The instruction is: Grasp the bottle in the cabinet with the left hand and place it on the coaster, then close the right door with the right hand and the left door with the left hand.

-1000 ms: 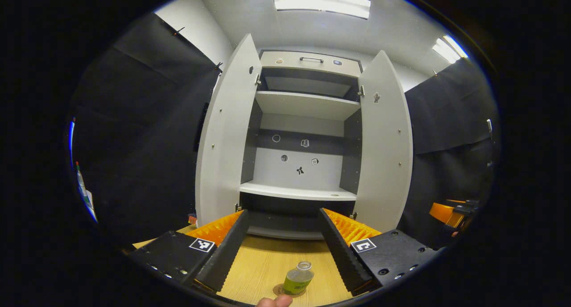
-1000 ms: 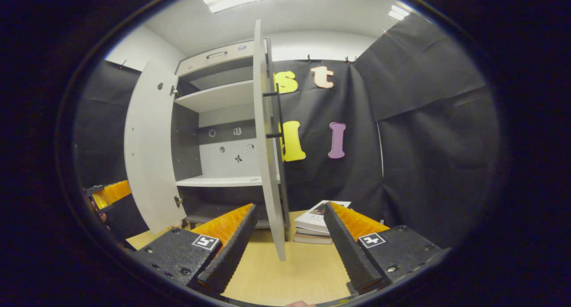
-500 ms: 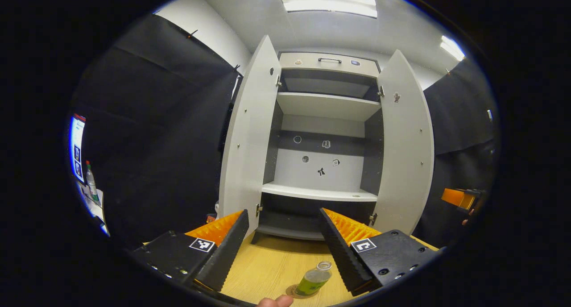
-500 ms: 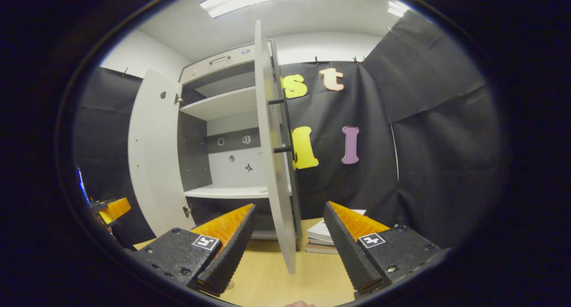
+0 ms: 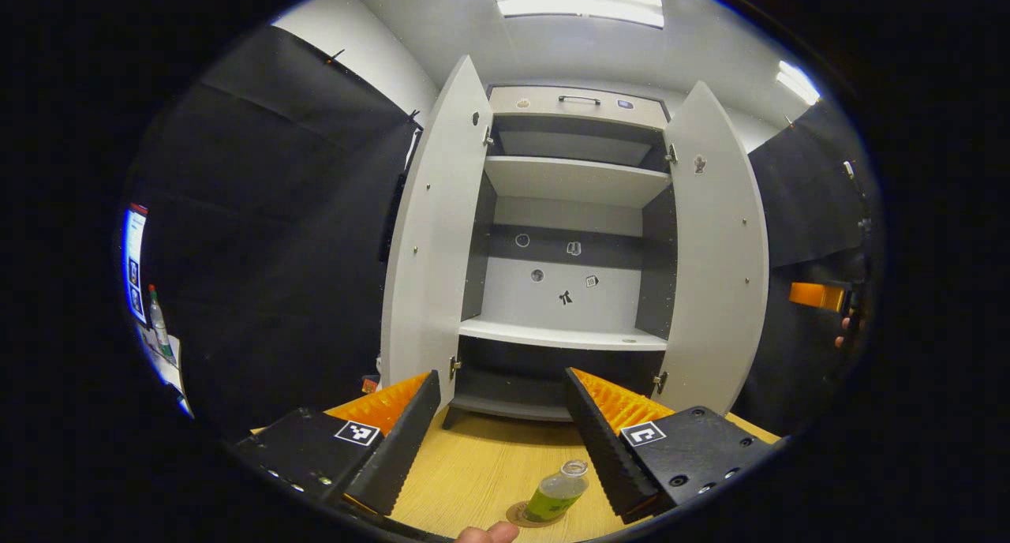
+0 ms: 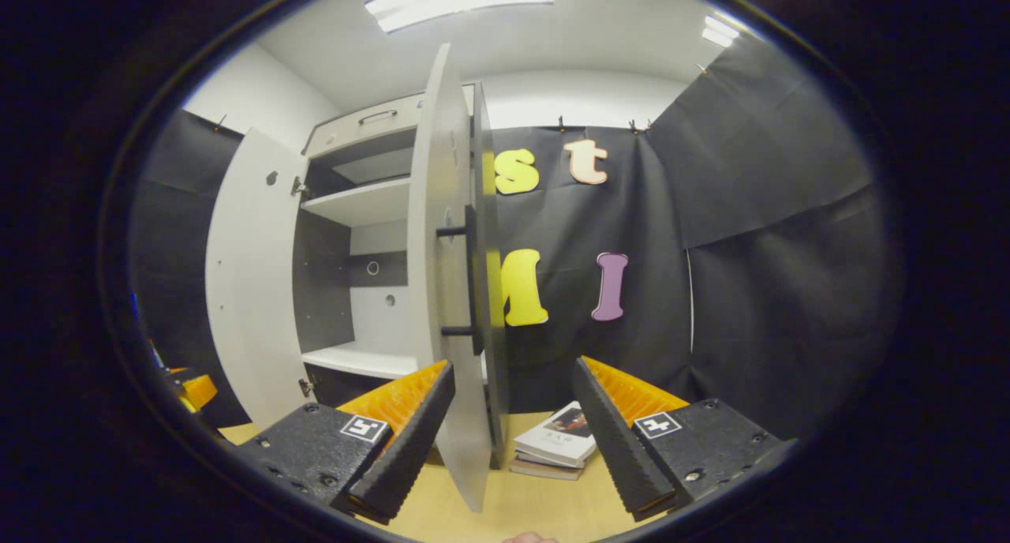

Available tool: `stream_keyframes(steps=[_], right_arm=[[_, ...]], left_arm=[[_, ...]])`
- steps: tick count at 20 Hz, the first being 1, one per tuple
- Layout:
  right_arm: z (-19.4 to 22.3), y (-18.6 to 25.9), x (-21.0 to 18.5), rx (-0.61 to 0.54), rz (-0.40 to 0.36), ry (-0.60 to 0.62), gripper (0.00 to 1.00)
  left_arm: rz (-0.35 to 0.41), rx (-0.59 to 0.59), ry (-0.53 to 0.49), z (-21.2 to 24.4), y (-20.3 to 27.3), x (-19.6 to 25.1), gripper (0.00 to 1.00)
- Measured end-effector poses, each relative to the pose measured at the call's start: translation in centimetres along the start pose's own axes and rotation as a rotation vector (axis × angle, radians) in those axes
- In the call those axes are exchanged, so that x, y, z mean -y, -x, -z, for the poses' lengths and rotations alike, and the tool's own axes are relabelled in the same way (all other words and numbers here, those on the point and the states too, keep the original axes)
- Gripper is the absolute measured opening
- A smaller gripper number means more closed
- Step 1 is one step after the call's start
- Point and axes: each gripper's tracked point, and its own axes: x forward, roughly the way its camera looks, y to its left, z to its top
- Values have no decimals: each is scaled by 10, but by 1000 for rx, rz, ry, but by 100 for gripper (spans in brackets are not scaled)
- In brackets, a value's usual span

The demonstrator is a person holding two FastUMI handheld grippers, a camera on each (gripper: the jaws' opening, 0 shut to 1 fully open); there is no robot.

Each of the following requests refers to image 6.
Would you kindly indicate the white book with dark picture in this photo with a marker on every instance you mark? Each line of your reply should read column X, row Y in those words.
column 556, row 440

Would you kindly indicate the white cabinet shelf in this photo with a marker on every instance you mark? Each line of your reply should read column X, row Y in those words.
column 363, row 360
column 363, row 204

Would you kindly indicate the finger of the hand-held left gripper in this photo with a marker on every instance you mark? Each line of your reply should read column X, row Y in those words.
column 199, row 391

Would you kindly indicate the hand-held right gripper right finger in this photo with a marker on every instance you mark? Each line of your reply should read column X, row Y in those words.
column 611, row 440

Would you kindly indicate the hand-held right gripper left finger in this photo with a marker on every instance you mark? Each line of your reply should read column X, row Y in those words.
column 418, row 440

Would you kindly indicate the black backdrop cloth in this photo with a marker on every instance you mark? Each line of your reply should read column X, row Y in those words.
column 750, row 330

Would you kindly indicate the grey cabinet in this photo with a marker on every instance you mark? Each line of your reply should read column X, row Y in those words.
column 319, row 282

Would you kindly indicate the grey cabinet door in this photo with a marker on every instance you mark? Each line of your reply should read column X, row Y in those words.
column 252, row 290
column 430, row 172

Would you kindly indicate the brown book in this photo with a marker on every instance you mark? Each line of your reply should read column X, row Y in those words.
column 544, row 470

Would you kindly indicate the small ceiling light panel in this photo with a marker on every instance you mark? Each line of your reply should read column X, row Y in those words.
column 720, row 31

